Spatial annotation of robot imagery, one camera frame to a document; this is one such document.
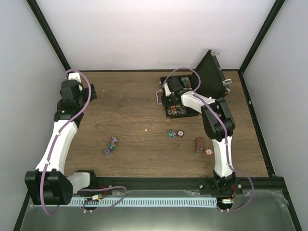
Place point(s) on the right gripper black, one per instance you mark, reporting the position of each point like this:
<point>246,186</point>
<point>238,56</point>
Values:
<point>165,104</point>

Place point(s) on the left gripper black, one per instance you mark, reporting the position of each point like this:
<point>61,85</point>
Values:
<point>93,96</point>

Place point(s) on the black poker set case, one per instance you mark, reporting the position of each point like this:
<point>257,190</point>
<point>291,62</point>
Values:
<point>207,79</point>

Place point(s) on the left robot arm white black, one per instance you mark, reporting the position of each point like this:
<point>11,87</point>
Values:
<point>47,184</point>

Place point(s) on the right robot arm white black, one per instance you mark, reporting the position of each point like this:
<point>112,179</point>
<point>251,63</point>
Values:
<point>218,124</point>

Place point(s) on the chips row in case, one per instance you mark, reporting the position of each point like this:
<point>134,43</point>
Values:
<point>176,110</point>

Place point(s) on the chips in case back slot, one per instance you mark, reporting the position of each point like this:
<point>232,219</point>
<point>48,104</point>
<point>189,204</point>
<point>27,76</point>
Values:
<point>186,82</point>

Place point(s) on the brown poker chip roll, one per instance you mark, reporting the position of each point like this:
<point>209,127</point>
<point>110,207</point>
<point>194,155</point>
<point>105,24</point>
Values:
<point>199,144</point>

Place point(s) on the purple poker chip stack far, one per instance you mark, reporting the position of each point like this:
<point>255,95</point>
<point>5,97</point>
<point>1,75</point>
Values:
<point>114,140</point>

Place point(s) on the purple poker chip stack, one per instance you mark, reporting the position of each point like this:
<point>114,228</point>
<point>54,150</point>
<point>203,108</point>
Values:
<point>114,140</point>
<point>107,151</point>

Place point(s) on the purple poker chip stack near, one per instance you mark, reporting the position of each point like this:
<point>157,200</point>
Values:
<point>107,151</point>

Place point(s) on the orange poker chip flat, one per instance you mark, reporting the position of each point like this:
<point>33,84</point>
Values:
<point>208,152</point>

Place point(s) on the metal sheet front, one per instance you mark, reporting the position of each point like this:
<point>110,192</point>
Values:
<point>267,211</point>

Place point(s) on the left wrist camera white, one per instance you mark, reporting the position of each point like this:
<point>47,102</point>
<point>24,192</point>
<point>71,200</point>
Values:
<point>74,76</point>

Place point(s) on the black frame post left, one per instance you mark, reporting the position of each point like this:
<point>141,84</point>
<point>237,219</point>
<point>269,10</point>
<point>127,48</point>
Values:
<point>36,10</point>

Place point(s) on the black frame post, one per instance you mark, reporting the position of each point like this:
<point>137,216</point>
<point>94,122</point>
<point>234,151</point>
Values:
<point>262,33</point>
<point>36,10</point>

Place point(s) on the light blue slotted cable duct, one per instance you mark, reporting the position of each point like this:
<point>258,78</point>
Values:
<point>149,202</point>

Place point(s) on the black frame rail right side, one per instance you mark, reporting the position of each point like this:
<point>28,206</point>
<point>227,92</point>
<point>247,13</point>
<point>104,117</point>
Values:
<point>260,137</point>

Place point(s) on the black front mounting rail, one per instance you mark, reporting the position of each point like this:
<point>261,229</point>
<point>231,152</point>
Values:
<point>205,185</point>

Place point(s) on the black frame post right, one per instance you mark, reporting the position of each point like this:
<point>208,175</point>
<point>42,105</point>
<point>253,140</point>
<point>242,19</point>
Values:
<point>262,33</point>

